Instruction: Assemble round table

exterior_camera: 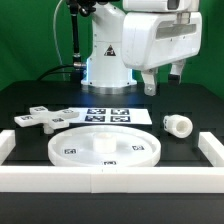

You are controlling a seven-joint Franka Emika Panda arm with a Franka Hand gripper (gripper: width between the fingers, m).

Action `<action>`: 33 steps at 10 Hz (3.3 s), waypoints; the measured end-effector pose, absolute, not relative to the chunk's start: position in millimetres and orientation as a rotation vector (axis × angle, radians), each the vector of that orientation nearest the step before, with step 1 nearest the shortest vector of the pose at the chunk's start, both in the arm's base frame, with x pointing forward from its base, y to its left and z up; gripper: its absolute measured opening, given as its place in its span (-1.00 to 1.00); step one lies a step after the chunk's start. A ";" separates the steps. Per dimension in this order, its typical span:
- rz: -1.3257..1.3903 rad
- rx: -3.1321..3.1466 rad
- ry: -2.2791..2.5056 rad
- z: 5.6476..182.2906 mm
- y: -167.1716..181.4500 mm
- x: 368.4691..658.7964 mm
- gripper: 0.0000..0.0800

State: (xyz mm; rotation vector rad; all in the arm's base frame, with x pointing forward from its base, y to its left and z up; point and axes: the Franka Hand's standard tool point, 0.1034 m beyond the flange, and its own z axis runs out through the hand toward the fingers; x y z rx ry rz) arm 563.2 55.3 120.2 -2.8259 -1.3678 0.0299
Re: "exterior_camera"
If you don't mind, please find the white right fence bar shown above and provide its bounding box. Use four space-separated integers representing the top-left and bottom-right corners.
198 132 224 167

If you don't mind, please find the white front fence bar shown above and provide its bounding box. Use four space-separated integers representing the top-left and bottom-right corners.
0 166 224 193

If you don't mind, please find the white marker sheet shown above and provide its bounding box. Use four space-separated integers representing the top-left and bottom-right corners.
64 108 152 125

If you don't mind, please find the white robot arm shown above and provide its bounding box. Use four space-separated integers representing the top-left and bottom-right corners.
82 0 202 96

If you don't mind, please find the white left fence bar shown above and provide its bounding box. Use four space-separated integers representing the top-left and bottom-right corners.
0 130 16 166

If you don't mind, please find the white fence bar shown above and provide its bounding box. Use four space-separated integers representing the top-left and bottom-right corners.
198 132 224 167
0 166 224 193
0 130 16 166

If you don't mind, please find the grey cable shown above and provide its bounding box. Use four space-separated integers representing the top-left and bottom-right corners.
52 0 68 81

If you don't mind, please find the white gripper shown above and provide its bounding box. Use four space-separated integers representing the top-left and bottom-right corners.
121 12 202 96

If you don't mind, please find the black cable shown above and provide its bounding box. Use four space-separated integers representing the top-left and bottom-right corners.
35 64 84 82

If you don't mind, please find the white round table top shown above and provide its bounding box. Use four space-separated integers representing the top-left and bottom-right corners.
48 125 161 167

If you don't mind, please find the white cross-shaped table base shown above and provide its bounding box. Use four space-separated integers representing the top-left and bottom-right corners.
14 106 79 134

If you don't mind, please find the black camera pole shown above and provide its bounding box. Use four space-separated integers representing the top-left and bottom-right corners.
66 0 96 67

